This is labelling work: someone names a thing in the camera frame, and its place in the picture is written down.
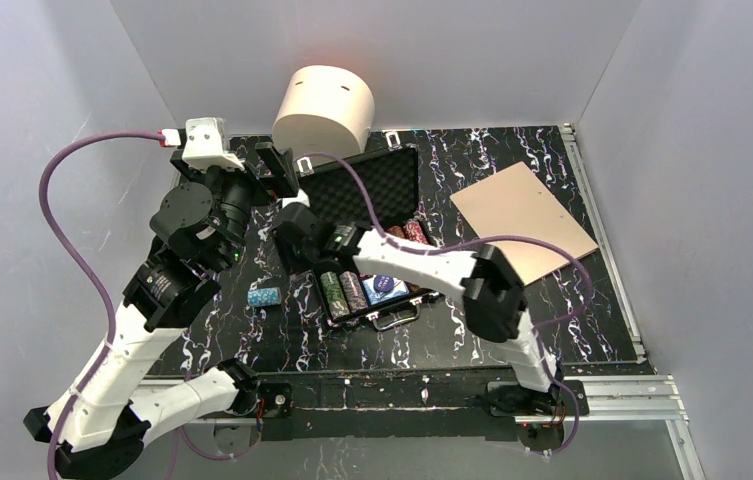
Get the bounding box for blue card deck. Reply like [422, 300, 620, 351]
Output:
[361, 276, 409, 306]

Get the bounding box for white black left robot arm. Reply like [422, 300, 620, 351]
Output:
[24, 117, 298, 479]

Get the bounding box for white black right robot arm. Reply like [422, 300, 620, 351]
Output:
[272, 202, 581, 417]

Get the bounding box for white cylindrical lamp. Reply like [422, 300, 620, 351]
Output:
[271, 65, 375, 158]

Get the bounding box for green chip stack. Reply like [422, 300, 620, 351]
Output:
[319, 272, 350, 320]

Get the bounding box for blue orange chip stack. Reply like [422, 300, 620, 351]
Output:
[339, 271, 369, 312]

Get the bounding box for red white chip stack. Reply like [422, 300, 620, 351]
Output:
[403, 220, 430, 245]

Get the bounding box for blue small blind button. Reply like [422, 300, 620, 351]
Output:
[373, 275, 395, 293]

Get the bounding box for beige rectangular board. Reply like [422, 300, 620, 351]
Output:
[450, 163, 598, 259]

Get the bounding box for black poker chip case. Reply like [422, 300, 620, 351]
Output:
[294, 142, 442, 331]

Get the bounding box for light blue chip stack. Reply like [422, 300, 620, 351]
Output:
[246, 287, 282, 308]

